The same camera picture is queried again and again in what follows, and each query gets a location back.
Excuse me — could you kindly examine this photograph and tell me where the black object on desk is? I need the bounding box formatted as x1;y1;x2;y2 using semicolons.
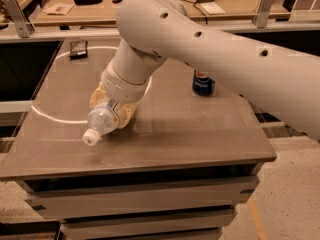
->
74;0;103;6

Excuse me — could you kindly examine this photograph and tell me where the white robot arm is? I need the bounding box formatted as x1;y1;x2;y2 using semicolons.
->
101;0;320;140

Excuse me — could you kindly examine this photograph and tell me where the grey drawer cabinet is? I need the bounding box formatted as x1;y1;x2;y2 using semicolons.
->
16;163;266;240

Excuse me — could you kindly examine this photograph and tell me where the metal bracket post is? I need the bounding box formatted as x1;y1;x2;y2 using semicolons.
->
252;0;273;28
1;0;34;38

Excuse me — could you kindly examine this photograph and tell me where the brown paper envelope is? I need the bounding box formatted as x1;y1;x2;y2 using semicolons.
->
45;3;74;16

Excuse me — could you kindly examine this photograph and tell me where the white paper sheet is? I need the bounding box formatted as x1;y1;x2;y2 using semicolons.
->
201;2;225;15

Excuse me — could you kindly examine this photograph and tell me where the blue Pepsi can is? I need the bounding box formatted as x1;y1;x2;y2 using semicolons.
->
192;71;215;96

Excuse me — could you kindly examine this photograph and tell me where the right metal bracket post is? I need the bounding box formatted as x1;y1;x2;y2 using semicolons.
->
252;0;273;28

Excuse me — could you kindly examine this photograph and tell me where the left metal bracket post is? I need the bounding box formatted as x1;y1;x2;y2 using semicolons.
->
1;0;34;38

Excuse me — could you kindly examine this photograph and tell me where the small dark snack packet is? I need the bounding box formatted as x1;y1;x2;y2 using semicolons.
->
69;41;88;59

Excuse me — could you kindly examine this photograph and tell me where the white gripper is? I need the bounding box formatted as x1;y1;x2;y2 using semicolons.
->
89;63;149;129

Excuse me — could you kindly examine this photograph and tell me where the small black remote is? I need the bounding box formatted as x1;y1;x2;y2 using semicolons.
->
112;0;123;4

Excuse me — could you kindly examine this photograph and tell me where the clear plastic water bottle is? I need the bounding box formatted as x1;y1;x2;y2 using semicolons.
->
82;98;125;146

